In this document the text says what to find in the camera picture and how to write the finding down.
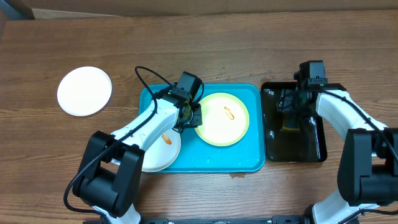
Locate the yellow green sponge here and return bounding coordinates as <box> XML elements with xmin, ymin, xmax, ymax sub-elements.
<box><xmin>282</xmin><ymin>113</ymin><xmax>300</xmax><ymax>131</ymax></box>

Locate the yellow-green plate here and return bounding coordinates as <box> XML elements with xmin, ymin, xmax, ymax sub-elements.
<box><xmin>195</xmin><ymin>93</ymin><xmax>250</xmax><ymax>147</ymax></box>

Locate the white plate with stain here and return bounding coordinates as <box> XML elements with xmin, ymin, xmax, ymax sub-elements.
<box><xmin>57</xmin><ymin>66</ymin><xmax>113</xmax><ymax>116</ymax></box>

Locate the white plate near arm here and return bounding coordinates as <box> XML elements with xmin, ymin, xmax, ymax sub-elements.
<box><xmin>142</xmin><ymin>129</ymin><xmax>181</xmax><ymax>172</ymax></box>

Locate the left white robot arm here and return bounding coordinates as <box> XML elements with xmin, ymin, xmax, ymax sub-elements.
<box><xmin>64</xmin><ymin>87</ymin><xmax>203</xmax><ymax>223</ymax></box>

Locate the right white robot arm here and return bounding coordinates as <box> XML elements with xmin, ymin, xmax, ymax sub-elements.
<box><xmin>277</xmin><ymin>83</ymin><xmax>397</xmax><ymax>223</ymax></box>

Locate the black water tray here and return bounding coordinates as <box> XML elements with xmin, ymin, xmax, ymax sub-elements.
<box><xmin>261</xmin><ymin>82</ymin><xmax>328</xmax><ymax>162</ymax></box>

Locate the blue plastic tray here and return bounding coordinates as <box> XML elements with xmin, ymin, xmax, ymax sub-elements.
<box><xmin>158</xmin><ymin>84</ymin><xmax>266</xmax><ymax>173</ymax></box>

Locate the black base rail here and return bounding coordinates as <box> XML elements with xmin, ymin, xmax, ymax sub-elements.
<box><xmin>83</xmin><ymin>214</ymin><xmax>360</xmax><ymax>224</ymax></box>

